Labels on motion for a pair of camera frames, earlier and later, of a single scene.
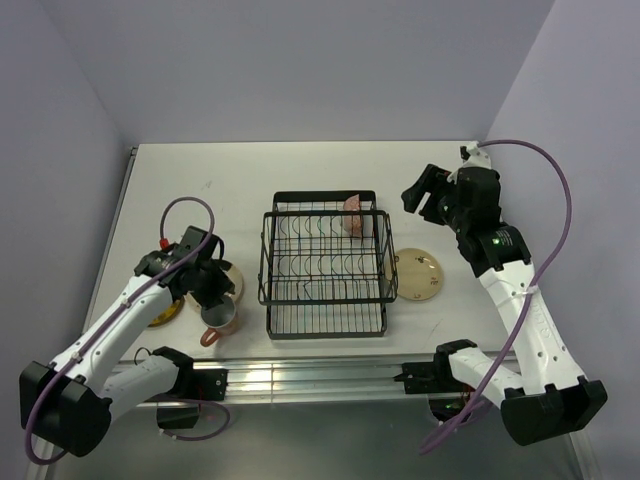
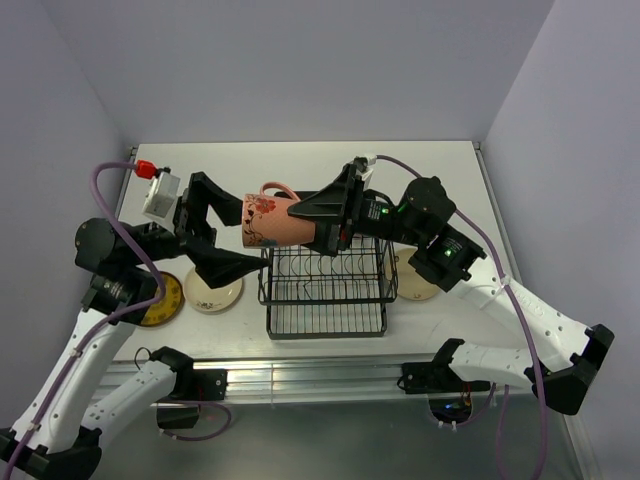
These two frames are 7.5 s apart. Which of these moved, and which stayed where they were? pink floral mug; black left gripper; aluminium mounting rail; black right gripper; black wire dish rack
Moved: pink floral mug; black right gripper; black left gripper
Stayed: aluminium mounting rail; black wire dish rack
